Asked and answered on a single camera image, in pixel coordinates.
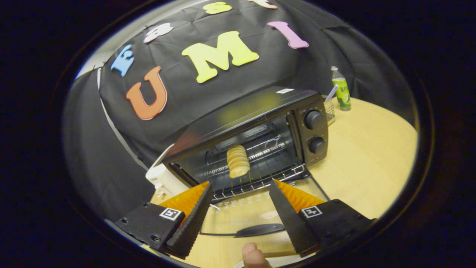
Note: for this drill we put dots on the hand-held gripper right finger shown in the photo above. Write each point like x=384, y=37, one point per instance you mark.
x=292, y=223

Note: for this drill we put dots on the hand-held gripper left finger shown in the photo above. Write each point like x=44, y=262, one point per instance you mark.
x=191, y=223

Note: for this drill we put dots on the yellow sandwich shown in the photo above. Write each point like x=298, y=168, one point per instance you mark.
x=238, y=162

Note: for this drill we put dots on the black toaster oven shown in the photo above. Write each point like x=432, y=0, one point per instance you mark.
x=241, y=111

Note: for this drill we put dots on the white pop-up toaster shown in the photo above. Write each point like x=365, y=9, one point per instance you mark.
x=163, y=178

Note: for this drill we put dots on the metal oven rack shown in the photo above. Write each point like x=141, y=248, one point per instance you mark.
x=260, y=175

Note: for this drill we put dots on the striped straw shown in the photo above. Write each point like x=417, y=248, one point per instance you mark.
x=333, y=92

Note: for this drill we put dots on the green drink bottle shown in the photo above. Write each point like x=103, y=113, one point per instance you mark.
x=342, y=93

